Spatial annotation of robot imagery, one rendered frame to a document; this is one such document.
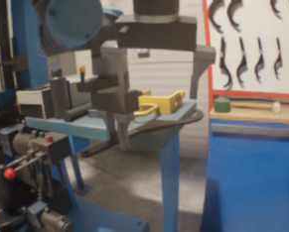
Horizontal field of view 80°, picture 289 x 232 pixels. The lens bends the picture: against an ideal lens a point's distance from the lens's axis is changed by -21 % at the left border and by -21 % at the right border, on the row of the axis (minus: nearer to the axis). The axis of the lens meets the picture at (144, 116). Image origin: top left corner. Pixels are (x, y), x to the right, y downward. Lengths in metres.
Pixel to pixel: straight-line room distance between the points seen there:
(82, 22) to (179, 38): 0.15
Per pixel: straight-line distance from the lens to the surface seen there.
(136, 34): 0.34
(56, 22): 0.31
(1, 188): 1.35
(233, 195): 1.43
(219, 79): 2.32
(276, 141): 1.25
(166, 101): 0.76
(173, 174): 0.86
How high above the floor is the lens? 1.28
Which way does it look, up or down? 16 degrees down
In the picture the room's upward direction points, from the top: 5 degrees counter-clockwise
